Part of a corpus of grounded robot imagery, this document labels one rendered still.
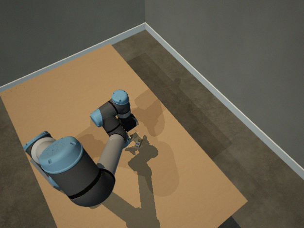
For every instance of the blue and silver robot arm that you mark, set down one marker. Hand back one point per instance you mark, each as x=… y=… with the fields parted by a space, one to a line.
x=71 y=168

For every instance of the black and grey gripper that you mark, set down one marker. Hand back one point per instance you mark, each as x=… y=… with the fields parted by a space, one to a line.
x=128 y=123

